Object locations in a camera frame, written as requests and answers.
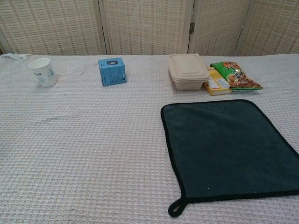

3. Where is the beige lidded lunch box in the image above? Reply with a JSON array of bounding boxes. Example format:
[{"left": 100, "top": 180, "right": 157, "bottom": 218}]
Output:
[{"left": 168, "top": 53, "right": 210, "bottom": 91}]

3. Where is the white waffle-weave tablecloth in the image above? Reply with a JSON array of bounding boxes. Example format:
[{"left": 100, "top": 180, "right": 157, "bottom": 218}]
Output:
[{"left": 0, "top": 53, "right": 299, "bottom": 224}]

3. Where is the yellow cloth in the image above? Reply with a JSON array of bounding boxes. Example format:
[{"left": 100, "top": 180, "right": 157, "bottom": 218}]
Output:
[{"left": 160, "top": 99, "right": 299, "bottom": 218}]

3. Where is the green snack bag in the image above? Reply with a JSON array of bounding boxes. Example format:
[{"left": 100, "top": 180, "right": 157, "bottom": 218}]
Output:
[{"left": 210, "top": 61, "right": 264, "bottom": 91}]

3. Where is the small blue cardboard box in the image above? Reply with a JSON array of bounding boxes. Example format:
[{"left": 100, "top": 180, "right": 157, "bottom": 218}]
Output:
[{"left": 98, "top": 57, "right": 128, "bottom": 87}]

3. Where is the yellow snack box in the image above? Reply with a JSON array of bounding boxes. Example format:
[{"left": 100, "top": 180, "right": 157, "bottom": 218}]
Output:
[{"left": 202, "top": 67, "right": 232, "bottom": 96}]

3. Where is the white paper cup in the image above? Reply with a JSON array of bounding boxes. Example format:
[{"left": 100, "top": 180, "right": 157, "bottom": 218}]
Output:
[{"left": 29, "top": 58, "right": 57, "bottom": 88}]

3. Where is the beige woven screen panel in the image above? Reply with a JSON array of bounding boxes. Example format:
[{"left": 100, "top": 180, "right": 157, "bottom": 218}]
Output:
[
  {"left": 188, "top": 0, "right": 252, "bottom": 56},
  {"left": 98, "top": 0, "right": 194, "bottom": 56},
  {"left": 237, "top": 0, "right": 299, "bottom": 56},
  {"left": 0, "top": 0, "right": 107, "bottom": 56}
]

